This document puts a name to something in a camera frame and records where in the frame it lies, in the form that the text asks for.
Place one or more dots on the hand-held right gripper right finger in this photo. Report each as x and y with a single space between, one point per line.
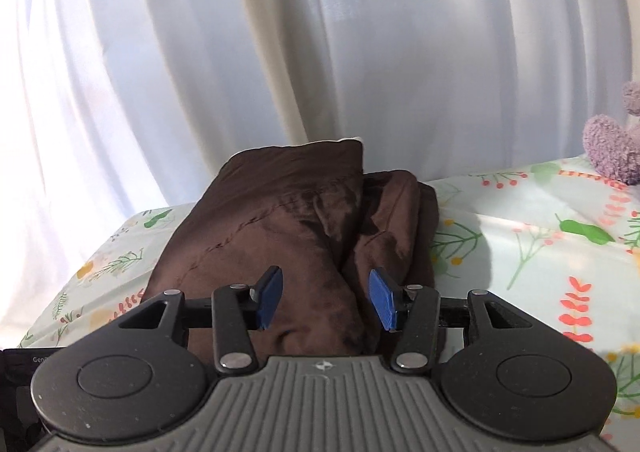
382 299

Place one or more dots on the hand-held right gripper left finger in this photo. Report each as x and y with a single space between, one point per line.
270 297

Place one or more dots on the dark brown pants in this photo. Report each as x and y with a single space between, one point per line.
300 212

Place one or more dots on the floral bed sheet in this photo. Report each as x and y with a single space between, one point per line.
525 252

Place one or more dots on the beige curtain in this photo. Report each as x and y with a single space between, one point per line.
292 107

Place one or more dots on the white sheer curtain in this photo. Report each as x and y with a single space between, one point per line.
400 57

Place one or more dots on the purple plush toy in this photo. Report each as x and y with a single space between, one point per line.
612 147

